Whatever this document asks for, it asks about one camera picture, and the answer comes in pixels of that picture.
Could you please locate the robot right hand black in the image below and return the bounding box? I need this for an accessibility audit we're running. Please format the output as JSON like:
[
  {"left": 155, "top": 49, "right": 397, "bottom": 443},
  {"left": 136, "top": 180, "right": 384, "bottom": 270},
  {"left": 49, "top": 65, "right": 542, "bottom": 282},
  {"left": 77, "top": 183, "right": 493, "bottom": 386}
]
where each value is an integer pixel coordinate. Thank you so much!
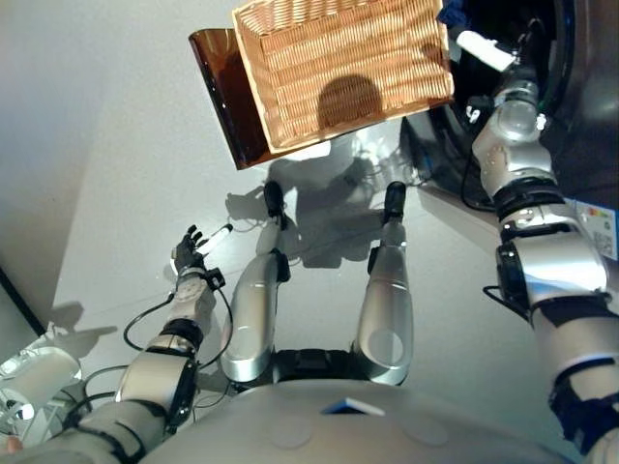
[{"left": 457, "top": 17, "right": 547, "bottom": 83}]

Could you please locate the robot left hand black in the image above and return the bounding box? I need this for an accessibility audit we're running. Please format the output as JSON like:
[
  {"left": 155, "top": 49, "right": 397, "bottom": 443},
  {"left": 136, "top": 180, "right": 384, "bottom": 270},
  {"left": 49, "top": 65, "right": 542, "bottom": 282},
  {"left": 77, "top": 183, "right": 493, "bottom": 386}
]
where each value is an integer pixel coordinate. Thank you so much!
[{"left": 171, "top": 222, "right": 236, "bottom": 277}]

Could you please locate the blue garment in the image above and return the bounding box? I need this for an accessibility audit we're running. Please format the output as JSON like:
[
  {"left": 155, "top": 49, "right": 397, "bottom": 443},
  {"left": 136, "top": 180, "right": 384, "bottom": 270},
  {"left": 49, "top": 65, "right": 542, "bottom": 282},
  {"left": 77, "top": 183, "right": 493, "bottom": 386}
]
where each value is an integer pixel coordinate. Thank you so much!
[{"left": 437, "top": 0, "right": 469, "bottom": 26}]

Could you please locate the grey front-load washing machine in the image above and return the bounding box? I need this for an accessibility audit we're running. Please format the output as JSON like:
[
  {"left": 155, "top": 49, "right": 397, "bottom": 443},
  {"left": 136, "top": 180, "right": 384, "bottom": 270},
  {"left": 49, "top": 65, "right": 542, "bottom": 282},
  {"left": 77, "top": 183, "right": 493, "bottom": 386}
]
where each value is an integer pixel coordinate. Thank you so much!
[{"left": 399, "top": 0, "right": 619, "bottom": 217}]

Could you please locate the rectangular wicker laundry basket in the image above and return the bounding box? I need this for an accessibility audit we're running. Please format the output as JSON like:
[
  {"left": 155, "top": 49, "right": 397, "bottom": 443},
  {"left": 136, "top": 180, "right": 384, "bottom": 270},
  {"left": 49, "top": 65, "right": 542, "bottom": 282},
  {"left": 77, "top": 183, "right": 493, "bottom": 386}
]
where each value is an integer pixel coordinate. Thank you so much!
[{"left": 231, "top": 0, "right": 457, "bottom": 156}]

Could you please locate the glossy brown stool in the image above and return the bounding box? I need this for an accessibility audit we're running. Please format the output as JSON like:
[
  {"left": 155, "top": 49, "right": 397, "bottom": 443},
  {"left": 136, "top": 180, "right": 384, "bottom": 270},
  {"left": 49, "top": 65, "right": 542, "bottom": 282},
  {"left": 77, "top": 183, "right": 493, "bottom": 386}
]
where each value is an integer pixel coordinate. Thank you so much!
[{"left": 187, "top": 28, "right": 335, "bottom": 171}]

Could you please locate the white cylindrical floor device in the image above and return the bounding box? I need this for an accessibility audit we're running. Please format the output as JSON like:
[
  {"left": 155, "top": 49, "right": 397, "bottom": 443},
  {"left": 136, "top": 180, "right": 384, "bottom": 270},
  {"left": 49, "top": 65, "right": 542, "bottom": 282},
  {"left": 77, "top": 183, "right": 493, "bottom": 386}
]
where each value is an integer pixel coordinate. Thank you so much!
[{"left": 0, "top": 345, "right": 84, "bottom": 426}]

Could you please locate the robot right leg silver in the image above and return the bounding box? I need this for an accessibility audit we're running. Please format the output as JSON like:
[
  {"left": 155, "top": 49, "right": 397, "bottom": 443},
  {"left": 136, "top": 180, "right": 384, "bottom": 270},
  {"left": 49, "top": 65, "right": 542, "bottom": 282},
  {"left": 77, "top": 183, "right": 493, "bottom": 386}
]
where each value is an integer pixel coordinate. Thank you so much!
[{"left": 351, "top": 181, "right": 416, "bottom": 387}]

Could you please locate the large blue energy label sticker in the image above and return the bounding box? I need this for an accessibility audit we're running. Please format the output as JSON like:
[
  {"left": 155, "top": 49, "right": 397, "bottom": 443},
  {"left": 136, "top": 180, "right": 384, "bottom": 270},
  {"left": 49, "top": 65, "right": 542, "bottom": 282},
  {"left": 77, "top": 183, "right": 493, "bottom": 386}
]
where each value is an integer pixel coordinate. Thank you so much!
[{"left": 573, "top": 197, "right": 619, "bottom": 262}]

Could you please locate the grey robot torso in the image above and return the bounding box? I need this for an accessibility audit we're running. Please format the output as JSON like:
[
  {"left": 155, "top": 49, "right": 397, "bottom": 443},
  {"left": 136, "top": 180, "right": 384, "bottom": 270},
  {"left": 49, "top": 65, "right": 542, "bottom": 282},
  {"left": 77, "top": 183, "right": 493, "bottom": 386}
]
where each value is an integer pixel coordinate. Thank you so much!
[{"left": 139, "top": 350, "right": 581, "bottom": 464}]

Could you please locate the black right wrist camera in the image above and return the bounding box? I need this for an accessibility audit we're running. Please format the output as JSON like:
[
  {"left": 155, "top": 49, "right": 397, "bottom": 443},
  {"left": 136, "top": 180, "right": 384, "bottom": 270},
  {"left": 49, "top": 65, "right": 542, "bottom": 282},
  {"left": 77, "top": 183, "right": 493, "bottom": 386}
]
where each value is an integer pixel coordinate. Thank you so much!
[{"left": 465, "top": 95, "right": 495, "bottom": 121}]

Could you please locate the thin black wrist camera wire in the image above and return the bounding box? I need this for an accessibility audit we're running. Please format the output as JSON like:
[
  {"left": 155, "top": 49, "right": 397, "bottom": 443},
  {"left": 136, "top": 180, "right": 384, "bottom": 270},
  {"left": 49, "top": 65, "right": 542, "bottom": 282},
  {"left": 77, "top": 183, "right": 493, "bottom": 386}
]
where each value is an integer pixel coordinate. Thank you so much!
[{"left": 195, "top": 284, "right": 235, "bottom": 371}]

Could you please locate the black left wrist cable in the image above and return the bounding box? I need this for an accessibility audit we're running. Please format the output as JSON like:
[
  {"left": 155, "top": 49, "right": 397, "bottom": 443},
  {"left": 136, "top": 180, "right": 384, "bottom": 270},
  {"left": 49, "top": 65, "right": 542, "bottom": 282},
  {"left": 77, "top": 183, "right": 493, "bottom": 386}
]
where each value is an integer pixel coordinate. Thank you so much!
[{"left": 123, "top": 292, "right": 176, "bottom": 353}]

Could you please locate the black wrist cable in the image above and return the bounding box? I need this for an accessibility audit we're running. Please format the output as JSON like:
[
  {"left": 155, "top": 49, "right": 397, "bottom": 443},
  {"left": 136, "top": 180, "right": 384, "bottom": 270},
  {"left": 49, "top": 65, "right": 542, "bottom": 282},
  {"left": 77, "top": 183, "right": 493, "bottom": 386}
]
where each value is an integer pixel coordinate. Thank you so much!
[
  {"left": 123, "top": 292, "right": 176, "bottom": 353},
  {"left": 458, "top": 149, "right": 495, "bottom": 212}
]

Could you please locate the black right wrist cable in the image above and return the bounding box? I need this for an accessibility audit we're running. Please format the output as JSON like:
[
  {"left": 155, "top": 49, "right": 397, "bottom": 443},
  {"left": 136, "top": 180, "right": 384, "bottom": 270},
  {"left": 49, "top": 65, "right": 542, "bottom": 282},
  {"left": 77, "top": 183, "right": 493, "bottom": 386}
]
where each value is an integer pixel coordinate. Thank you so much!
[{"left": 458, "top": 149, "right": 495, "bottom": 212}]

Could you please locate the black wall baseboard strip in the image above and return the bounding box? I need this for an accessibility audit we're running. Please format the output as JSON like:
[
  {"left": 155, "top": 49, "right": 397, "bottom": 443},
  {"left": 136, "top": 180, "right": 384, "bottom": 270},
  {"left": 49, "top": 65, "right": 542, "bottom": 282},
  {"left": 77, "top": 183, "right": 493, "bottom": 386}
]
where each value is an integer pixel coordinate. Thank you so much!
[{"left": 0, "top": 265, "right": 48, "bottom": 338}]

